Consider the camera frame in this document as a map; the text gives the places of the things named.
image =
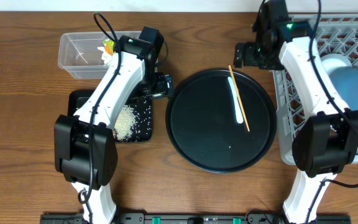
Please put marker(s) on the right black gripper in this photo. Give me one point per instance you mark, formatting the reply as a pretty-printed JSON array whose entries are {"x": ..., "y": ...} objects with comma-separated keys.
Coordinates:
[{"x": 243, "y": 54}]

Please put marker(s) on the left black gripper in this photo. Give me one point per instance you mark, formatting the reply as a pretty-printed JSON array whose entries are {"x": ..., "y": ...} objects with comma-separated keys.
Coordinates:
[{"x": 162, "y": 86}]

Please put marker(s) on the wooden chopstick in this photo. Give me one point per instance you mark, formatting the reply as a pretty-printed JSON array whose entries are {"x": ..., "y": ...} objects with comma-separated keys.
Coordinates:
[{"x": 239, "y": 98}]

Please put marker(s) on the white tissue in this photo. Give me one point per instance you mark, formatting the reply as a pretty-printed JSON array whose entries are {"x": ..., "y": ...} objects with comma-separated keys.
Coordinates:
[{"x": 106, "y": 56}]

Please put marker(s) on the green yellow snack wrapper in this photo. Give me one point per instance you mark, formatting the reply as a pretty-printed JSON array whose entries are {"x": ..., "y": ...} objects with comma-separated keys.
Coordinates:
[{"x": 109, "y": 46}]

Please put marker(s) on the dark blue plate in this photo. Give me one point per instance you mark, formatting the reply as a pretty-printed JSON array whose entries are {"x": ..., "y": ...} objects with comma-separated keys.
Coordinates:
[{"x": 345, "y": 81}]

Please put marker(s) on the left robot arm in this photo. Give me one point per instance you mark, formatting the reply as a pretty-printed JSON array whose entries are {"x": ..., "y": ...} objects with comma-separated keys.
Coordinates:
[{"x": 84, "y": 144}]

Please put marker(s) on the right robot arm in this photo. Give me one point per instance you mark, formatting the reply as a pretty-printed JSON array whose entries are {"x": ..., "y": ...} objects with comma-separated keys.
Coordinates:
[{"x": 328, "y": 140}]

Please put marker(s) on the black rectangular tray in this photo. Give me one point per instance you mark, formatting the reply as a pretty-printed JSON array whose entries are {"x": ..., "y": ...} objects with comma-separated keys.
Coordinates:
[{"x": 142, "y": 131}]

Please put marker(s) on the round black tray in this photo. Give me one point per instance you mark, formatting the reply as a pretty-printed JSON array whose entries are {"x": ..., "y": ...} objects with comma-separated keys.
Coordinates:
[{"x": 202, "y": 126}]

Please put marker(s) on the pile of white rice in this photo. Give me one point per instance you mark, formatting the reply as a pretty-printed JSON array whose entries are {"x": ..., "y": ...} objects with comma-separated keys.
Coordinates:
[{"x": 124, "y": 123}]

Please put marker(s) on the white bowl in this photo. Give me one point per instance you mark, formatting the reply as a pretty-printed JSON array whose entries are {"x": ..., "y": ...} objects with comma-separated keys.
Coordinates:
[{"x": 333, "y": 61}]

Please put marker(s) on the clear plastic bin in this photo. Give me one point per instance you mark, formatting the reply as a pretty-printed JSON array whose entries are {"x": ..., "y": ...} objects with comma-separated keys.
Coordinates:
[{"x": 80, "y": 54}]

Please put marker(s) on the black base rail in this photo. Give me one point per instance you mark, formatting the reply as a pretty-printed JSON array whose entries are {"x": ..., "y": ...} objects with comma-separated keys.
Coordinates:
[{"x": 139, "y": 218}]

